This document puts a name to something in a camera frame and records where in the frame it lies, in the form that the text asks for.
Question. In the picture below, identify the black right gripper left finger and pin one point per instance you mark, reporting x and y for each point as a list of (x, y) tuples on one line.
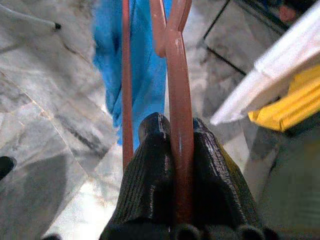
[(147, 187)]

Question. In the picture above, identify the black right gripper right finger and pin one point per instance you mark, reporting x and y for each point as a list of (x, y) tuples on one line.
[(217, 190)]

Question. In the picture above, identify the pink plastic hanger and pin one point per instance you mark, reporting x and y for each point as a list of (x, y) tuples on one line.
[(180, 100)]

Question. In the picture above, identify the blue t-shirt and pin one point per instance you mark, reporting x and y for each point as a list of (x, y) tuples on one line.
[(145, 62)]

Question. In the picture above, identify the yellow shirt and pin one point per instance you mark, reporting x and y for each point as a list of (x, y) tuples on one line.
[(295, 105)]

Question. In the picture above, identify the white shirt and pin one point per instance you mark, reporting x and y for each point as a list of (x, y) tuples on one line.
[(275, 65)]

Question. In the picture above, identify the pale blue folding table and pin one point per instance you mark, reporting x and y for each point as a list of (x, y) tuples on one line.
[(30, 20)]

